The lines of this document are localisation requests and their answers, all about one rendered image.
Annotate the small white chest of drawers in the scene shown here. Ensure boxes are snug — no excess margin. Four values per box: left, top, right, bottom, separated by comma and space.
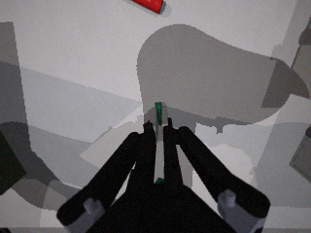
289, 124, 311, 183

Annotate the red cylinder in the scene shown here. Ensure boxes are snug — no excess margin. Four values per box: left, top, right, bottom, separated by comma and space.
132, 0, 163, 14

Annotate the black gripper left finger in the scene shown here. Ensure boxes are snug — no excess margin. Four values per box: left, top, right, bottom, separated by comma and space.
56, 108, 158, 233

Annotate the grey drawer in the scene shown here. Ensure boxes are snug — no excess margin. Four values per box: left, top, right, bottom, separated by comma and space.
294, 132, 311, 178
284, 23, 311, 99

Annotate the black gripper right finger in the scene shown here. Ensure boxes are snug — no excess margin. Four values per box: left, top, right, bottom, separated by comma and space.
161, 106, 271, 233

